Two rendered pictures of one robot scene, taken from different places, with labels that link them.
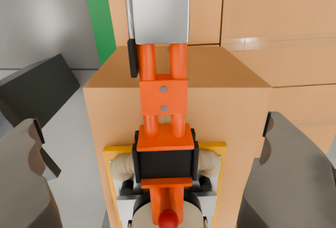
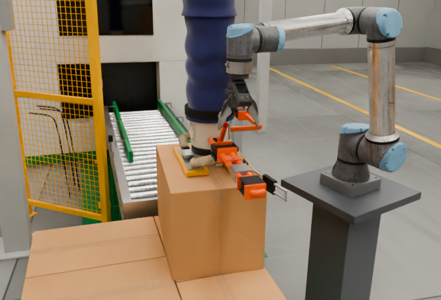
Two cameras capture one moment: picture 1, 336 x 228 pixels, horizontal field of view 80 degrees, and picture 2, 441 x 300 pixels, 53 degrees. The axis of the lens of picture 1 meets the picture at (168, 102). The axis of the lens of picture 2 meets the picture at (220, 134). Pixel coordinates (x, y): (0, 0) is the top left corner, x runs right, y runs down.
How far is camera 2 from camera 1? 1.49 m
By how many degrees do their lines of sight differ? 47
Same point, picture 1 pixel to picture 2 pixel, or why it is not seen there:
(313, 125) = (58, 247)
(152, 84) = (237, 159)
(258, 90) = (178, 192)
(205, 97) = (205, 187)
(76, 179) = (281, 221)
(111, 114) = not seen: hidden behind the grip
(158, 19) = (240, 166)
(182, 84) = (228, 159)
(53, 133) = not seen: hidden behind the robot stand
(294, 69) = (95, 277)
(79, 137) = (290, 257)
